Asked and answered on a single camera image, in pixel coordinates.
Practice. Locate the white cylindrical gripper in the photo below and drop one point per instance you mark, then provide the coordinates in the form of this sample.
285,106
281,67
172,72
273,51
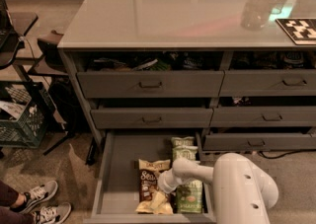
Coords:
165,182

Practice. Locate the brown sea salt chip bag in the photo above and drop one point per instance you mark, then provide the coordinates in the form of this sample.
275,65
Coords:
149,173

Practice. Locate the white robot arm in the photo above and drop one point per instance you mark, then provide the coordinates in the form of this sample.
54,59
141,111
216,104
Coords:
242,191

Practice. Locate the front green chip bag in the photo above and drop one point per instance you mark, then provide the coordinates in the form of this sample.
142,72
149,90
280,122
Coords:
189,197

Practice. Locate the green chip bag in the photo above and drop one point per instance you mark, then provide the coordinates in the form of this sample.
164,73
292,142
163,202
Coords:
183,141
189,197
188,152

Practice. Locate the open bottom left drawer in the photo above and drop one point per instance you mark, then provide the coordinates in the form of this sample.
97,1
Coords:
117,190

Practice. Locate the rear green chip bag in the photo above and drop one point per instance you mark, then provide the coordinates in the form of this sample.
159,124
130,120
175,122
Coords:
183,141

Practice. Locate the middle left drawer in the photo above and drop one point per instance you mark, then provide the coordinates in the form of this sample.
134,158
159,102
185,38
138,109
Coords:
151,117

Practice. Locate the middle right drawer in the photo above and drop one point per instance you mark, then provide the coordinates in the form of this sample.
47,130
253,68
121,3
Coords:
263,116

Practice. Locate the top left drawer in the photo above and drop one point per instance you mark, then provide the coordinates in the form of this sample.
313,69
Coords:
150,84

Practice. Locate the grey cabinet with counter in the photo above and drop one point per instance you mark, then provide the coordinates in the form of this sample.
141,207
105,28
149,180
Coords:
223,26

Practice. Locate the snacks in top left drawer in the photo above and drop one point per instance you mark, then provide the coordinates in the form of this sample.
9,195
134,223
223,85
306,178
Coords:
155,61

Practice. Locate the snacks in drawer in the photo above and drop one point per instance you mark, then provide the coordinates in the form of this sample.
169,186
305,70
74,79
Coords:
272,60
155,61

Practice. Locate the snacks in top right drawer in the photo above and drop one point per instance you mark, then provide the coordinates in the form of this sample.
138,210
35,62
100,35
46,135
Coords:
272,60

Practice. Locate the top right drawer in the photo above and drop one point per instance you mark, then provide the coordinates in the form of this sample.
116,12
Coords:
259,83

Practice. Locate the lower grey sneaker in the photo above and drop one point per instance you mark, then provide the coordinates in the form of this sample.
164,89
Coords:
53,214

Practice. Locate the grey sneaker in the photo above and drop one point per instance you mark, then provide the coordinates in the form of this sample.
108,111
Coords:
53,214
28,200

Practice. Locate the upper grey sneaker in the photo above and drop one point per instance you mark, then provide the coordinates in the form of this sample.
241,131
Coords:
28,200

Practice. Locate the person leg maroon trousers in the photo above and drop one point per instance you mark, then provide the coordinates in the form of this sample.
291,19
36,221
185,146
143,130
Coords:
9,200

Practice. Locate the green plastic crate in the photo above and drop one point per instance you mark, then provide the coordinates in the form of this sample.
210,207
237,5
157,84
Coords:
24,116

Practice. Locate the black white marker board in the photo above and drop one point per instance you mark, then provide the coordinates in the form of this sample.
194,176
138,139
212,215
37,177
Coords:
302,31

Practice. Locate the black chair frame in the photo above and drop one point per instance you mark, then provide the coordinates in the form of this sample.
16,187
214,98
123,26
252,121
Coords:
13,29

